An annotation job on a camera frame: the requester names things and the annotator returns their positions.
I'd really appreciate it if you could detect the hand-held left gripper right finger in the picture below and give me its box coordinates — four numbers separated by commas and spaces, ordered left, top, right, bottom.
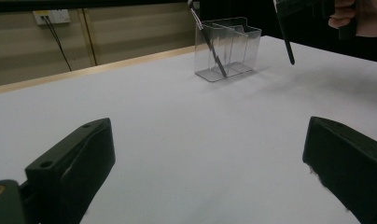
301, 116, 377, 224

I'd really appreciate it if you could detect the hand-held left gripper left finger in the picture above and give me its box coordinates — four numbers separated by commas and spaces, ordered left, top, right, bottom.
23, 117, 117, 224

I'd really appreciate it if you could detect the clear acrylic organizer box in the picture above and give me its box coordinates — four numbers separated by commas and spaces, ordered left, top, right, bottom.
194, 16, 263, 84

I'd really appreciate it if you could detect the thin black makeup brush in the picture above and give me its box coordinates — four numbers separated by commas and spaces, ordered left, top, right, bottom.
188, 0, 228, 78

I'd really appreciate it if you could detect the black cable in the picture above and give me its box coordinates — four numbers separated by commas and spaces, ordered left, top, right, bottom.
79, 8, 98, 66
41, 16, 73, 72

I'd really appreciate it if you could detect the white wall socket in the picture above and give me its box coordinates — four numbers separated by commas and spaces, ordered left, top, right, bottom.
33, 8, 71, 26

